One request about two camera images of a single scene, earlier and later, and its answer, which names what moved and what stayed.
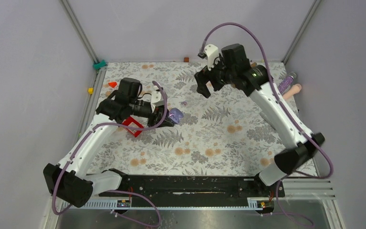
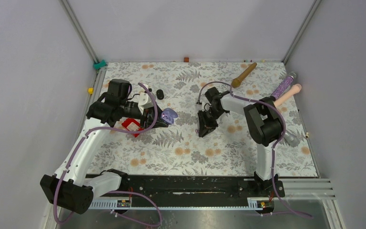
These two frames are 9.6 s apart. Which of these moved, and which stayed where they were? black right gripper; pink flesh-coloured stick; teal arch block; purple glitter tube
Moved: black right gripper
Stayed: pink flesh-coloured stick; teal arch block; purple glitter tube
